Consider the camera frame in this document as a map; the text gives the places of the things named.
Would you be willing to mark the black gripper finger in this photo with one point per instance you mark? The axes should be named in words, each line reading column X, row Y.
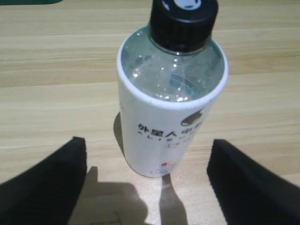
column 47, row 187
column 248, row 192

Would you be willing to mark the white bottle with flame logo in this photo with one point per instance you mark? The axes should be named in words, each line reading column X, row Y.
column 152, row 136

